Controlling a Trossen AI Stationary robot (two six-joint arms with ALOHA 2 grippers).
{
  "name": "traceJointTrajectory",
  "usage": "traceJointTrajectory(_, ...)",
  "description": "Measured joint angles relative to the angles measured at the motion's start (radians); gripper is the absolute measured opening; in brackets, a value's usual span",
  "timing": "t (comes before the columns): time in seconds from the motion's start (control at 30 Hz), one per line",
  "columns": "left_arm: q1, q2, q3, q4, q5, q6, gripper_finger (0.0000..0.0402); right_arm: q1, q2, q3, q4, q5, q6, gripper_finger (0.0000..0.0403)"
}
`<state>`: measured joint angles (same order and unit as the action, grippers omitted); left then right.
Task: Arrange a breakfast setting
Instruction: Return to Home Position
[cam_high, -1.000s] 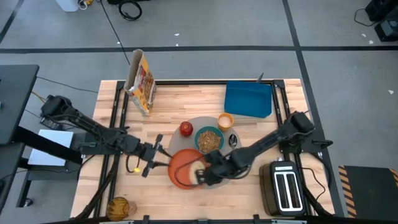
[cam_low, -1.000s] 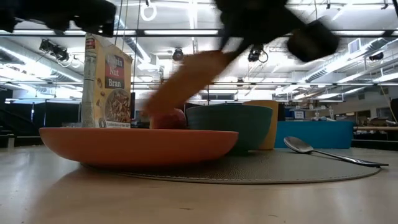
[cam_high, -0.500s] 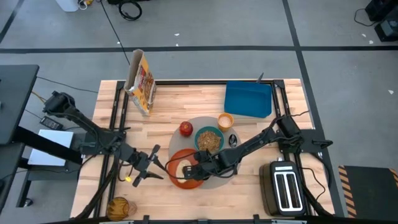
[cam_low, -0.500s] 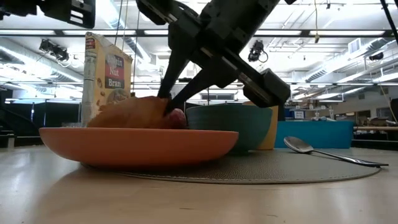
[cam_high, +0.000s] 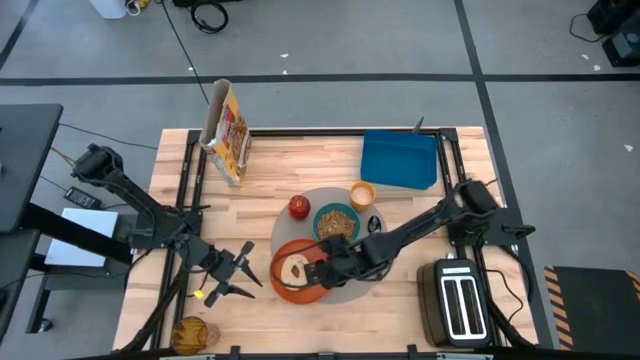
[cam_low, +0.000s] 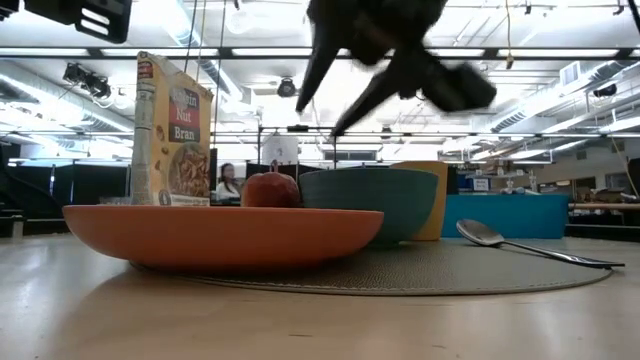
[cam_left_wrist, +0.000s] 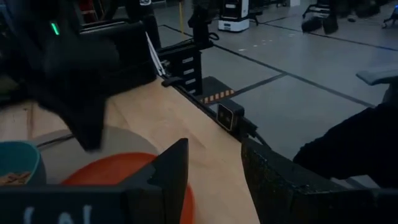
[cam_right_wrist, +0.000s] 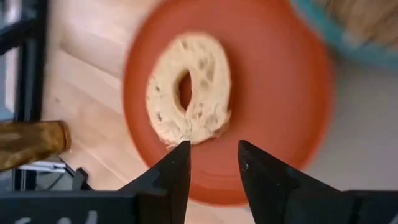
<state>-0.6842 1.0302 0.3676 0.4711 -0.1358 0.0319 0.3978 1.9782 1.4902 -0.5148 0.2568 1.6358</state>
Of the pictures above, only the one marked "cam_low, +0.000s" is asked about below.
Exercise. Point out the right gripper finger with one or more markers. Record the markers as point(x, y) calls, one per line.
point(372, 97)
point(317, 70)

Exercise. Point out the yellow-orange cup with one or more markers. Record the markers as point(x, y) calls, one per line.
point(442, 200)

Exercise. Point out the red apple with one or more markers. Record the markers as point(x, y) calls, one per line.
point(270, 190)

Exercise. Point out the raisin bran cereal box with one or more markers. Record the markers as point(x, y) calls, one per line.
point(170, 135)

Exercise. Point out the silver metal spoon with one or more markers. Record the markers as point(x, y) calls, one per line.
point(480, 232)

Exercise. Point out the orange plate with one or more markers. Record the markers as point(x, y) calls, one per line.
point(220, 235)

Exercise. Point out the black round ceiling fixture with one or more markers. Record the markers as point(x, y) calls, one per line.
point(286, 88)

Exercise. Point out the black overhead light bar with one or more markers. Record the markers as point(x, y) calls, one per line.
point(250, 52)

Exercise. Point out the black ceiling spotlight cluster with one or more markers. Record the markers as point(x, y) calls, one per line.
point(90, 82)

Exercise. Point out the white cylindrical tank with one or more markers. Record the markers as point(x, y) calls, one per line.
point(280, 150)

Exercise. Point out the teal ribbed bowl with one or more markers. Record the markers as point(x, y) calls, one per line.
point(400, 200)

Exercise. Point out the blue and white sign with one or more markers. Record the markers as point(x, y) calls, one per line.
point(481, 184)

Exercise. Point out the person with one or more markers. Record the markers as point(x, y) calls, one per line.
point(227, 185)

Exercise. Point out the blue plastic bin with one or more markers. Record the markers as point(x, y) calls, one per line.
point(515, 215)

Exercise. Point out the grey round placemat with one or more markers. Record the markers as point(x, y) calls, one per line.
point(450, 272)

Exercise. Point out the ceiling air vent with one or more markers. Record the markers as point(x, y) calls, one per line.
point(570, 74)

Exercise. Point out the black metal frame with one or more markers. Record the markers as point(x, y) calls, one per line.
point(298, 128)

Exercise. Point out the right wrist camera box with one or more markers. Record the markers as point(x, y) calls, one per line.
point(460, 87)

